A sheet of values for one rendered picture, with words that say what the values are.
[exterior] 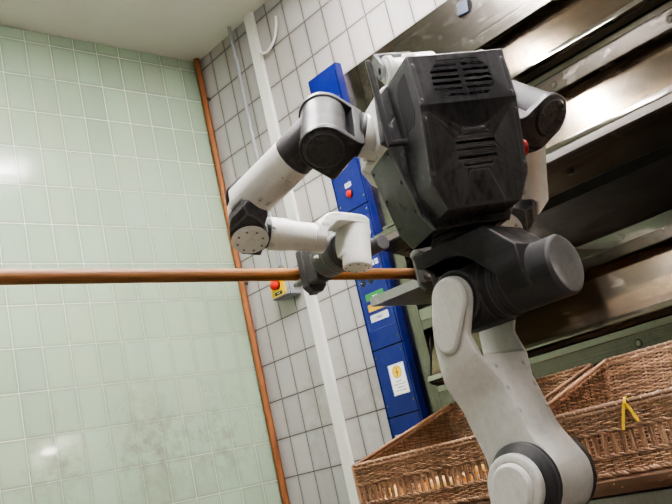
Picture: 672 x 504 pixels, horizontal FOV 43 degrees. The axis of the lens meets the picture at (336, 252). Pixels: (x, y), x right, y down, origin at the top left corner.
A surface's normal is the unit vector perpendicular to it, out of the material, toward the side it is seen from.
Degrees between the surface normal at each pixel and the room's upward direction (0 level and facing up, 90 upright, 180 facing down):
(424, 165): 90
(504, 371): 74
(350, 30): 90
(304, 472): 90
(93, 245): 90
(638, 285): 70
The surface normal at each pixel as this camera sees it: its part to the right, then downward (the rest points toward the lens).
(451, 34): -0.73, -0.01
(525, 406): 0.58, -0.57
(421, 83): 0.26, -0.30
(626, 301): -0.76, -0.33
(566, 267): 0.66, -0.34
